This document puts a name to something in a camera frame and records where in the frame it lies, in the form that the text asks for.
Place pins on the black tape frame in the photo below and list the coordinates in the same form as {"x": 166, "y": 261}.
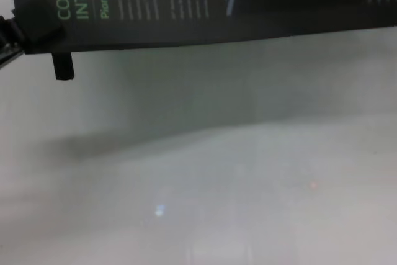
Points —
{"x": 63, "y": 66}

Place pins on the black company introduction poster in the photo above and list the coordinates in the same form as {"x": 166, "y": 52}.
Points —
{"x": 217, "y": 7}

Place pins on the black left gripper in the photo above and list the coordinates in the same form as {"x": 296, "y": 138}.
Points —
{"x": 7, "y": 41}

